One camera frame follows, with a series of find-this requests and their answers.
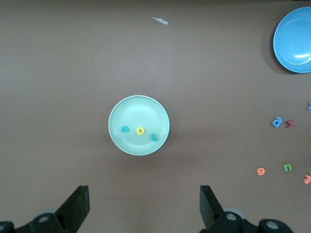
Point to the blue foam letter a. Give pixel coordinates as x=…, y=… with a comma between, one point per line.
x=274, y=123

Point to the orange foam letter t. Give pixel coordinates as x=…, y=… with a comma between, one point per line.
x=307, y=179

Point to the blue foam letter x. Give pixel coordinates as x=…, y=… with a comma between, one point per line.
x=309, y=106

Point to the green plate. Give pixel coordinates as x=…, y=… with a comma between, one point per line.
x=141, y=111

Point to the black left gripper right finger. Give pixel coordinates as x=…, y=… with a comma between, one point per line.
x=211, y=213

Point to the blue plate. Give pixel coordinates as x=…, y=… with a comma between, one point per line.
x=294, y=36

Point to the teal foam letter r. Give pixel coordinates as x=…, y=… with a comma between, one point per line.
x=153, y=138

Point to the yellow foam letter a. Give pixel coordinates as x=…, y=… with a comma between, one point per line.
x=137, y=131

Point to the green foam letter u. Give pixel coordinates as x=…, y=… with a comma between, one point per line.
x=284, y=167

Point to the orange foam letter e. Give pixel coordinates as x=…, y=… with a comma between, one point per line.
x=261, y=173

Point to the white paper scrap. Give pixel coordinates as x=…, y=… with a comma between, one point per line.
x=160, y=20

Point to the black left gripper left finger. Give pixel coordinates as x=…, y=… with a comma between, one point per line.
x=73, y=211

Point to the teal foam letter c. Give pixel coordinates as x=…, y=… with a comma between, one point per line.
x=124, y=126

